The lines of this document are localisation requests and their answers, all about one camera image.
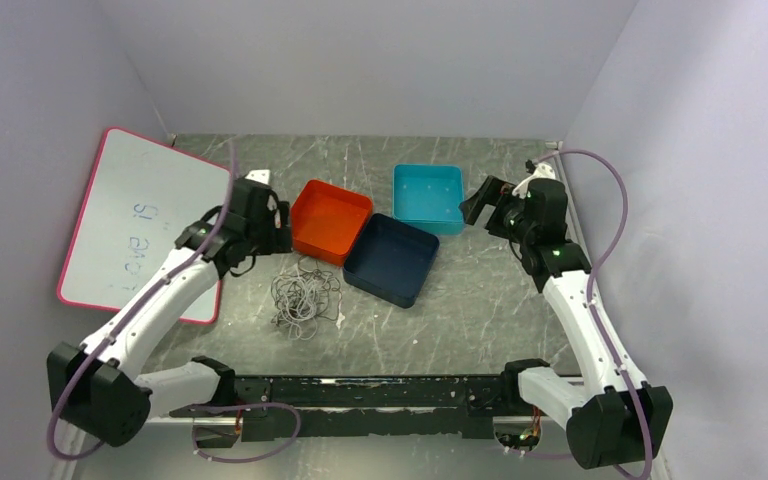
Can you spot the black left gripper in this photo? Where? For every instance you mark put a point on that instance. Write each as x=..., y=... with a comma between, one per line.
x=280, y=239

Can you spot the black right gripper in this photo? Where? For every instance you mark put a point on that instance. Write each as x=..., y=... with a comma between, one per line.
x=493, y=191

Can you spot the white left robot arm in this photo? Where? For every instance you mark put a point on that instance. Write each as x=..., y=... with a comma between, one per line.
x=99, y=386

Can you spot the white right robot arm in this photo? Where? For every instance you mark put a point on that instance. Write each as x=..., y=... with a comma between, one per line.
x=618, y=416

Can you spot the teal plastic bin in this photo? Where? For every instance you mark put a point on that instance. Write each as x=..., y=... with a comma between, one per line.
x=428, y=196

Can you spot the orange plastic bin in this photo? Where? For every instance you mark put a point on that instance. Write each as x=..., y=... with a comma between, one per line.
x=327, y=220

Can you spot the dark blue plastic bin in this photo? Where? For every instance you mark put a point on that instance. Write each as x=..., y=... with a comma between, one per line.
x=391, y=260

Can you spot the pink-framed whiteboard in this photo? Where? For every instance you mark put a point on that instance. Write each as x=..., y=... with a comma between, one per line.
x=141, y=196

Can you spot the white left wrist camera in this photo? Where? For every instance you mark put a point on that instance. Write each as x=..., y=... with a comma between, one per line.
x=262, y=176

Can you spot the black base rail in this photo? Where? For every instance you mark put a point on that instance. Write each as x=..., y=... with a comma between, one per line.
x=470, y=406

